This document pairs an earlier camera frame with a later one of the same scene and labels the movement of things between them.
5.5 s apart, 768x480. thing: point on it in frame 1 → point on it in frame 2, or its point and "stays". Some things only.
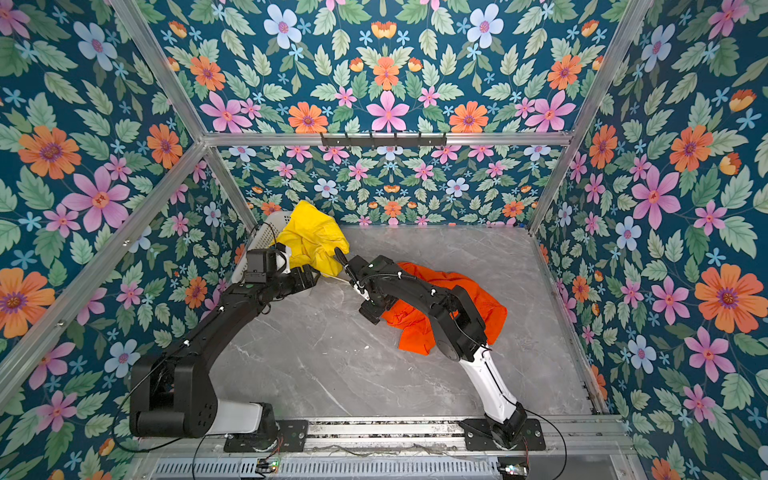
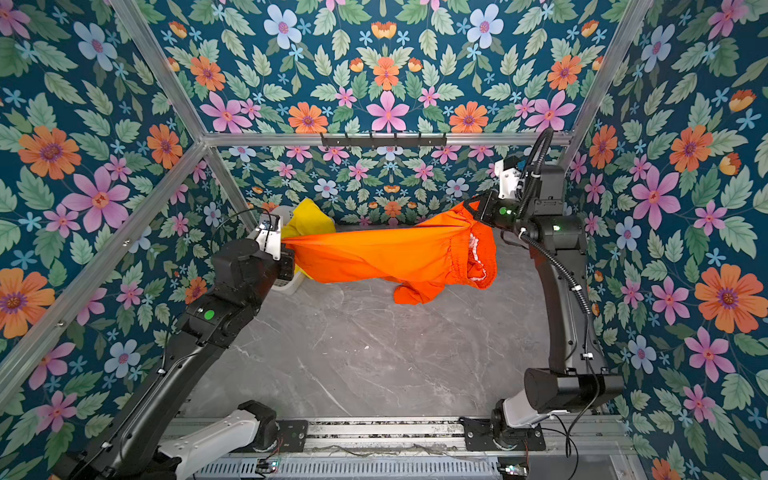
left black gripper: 308,279 → 286,259
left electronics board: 264,465 stays
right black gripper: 371,314 → 486,214
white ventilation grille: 448,468 stays
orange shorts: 414,322 → 451,248
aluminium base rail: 411,439 stays
